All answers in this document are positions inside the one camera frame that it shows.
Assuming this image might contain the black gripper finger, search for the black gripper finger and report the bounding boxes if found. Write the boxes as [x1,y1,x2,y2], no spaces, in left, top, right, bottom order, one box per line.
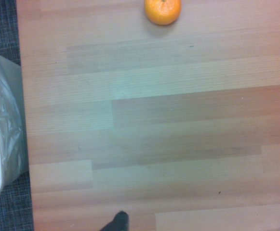
[98,211,130,231]

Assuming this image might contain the orange tangerine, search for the orange tangerine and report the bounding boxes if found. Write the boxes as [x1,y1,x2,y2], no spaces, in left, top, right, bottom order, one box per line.
[144,0,182,26]

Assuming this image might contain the grey trash bin with liner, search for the grey trash bin with liner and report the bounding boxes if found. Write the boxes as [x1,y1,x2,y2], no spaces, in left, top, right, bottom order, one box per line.
[0,21,30,203]

